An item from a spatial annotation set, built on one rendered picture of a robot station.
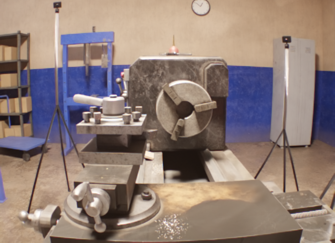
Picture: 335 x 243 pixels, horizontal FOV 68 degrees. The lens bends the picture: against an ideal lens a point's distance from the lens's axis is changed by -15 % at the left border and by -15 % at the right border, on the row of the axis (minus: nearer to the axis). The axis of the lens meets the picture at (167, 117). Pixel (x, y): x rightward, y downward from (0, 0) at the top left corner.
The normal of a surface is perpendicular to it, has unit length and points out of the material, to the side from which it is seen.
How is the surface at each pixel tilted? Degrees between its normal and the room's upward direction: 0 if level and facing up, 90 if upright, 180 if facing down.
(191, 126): 90
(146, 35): 90
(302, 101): 90
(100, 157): 90
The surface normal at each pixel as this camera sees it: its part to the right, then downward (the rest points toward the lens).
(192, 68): 0.04, 0.17
